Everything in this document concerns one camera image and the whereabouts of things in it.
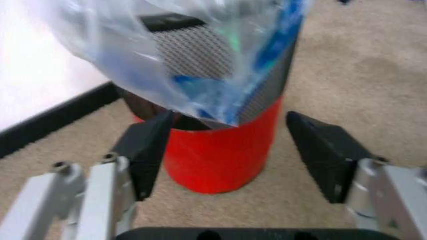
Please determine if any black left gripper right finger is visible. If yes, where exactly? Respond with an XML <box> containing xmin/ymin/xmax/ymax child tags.
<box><xmin>285</xmin><ymin>110</ymin><xmax>427</xmax><ymax>240</ymax></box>

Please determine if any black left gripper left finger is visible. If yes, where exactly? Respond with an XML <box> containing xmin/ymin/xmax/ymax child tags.
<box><xmin>0</xmin><ymin>110</ymin><xmax>175</xmax><ymax>240</ymax></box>

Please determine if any translucent blue garbage bag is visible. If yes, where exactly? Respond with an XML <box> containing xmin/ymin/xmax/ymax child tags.
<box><xmin>44</xmin><ymin>0</ymin><xmax>315</xmax><ymax>130</ymax></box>

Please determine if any red mesh trash bin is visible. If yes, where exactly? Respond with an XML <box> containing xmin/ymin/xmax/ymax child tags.
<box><xmin>118</xmin><ymin>14</ymin><xmax>307</xmax><ymax>195</ymax></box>

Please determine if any black baseboard strip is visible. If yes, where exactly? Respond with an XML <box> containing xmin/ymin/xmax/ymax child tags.
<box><xmin>0</xmin><ymin>81</ymin><xmax>122</xmax><ymax>159</ymax></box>

